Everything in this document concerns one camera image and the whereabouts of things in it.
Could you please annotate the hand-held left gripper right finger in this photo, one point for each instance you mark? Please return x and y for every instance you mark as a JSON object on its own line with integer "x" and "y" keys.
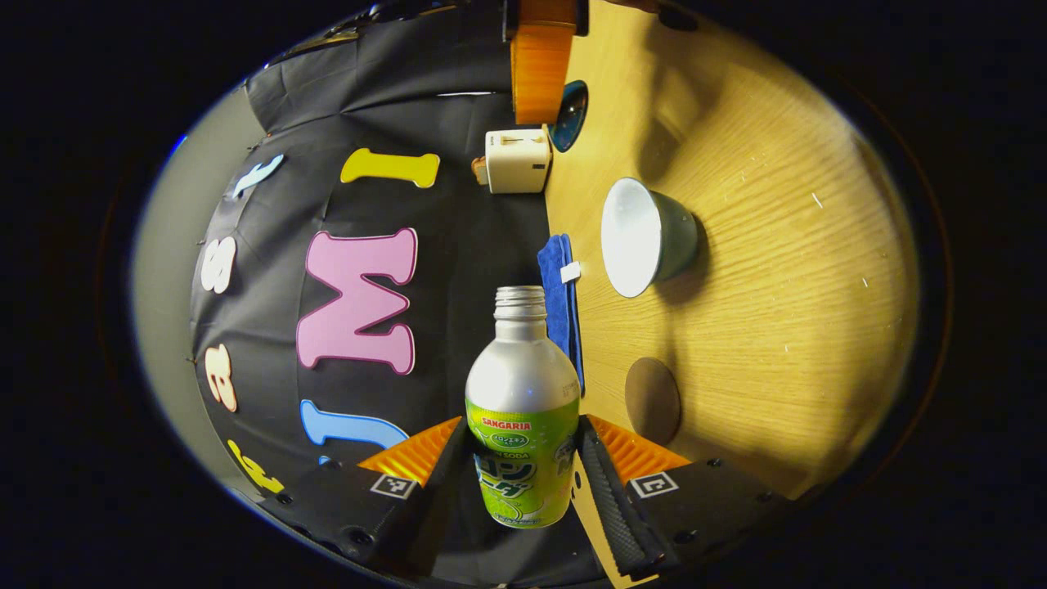
{"x": 609, "y": 507}

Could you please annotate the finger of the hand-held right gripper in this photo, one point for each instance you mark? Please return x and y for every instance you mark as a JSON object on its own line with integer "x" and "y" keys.
{"x": 540, "y": 74}

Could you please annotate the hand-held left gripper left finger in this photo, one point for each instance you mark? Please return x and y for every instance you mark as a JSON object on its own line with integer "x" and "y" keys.
{"x": 438, "y": 499}

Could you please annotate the teal teacup lid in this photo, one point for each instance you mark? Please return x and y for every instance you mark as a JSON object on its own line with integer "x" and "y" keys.
{"x": 572, "y": 114}

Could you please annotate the round brown coaster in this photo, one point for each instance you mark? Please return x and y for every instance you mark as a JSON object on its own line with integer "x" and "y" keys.
{"x": 653, "y": 401}

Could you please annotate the green label silver water bottle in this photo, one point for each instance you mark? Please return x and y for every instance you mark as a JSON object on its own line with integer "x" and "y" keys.
{"x": 523, "y": 393}

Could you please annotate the teal teacup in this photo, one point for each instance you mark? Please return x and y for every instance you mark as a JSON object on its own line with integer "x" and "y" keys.
{"x": 638, "y": 237}

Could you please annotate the white toaster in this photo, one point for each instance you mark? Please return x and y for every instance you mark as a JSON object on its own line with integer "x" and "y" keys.
{"x": 517, "y": 161}

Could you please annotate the toast bread slice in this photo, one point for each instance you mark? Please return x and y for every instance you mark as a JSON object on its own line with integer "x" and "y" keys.
{"x": 479, "y": 170}

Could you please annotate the folded blue towel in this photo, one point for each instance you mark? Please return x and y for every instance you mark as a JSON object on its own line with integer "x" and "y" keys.
{"x": 560, "y": 327}

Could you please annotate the black backdrop cloth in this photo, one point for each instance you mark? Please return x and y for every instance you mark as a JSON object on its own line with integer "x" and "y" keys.
{"x": 458, "y": 245}

